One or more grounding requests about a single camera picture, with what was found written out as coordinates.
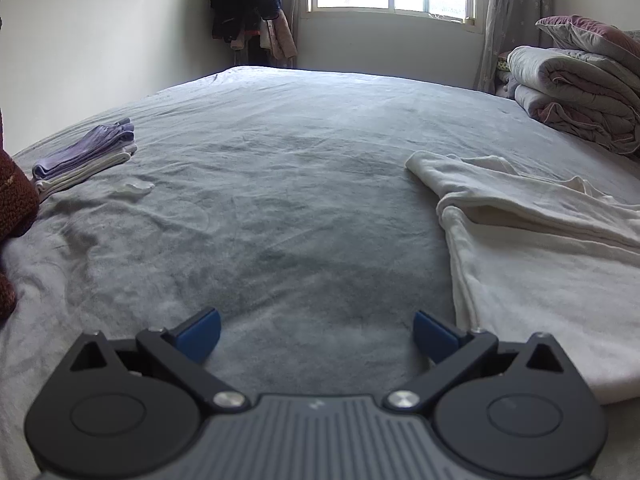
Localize pale patterned cloth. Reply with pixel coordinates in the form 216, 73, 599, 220
495, 52, 513, 98

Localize pink grey pillow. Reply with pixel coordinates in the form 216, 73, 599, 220
535, 14, 640, 61

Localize folded grey pink quilt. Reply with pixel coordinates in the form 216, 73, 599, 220
506, 45, 640, 156

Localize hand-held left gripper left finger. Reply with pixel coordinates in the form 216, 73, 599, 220
50, 306, 251, 413

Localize folded white socks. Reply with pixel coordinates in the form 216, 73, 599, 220
34, 144, 138, 202

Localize folded purple white clothes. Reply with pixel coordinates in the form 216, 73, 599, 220
31, 117, 137, 181

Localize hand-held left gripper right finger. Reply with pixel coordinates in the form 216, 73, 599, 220
382, 310, 583, 413

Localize dark red knit garment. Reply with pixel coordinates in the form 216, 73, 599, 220
0, 147, 41, 323

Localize white long-sleeve printed shirt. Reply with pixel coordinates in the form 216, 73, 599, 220
405, 151, 640, 406

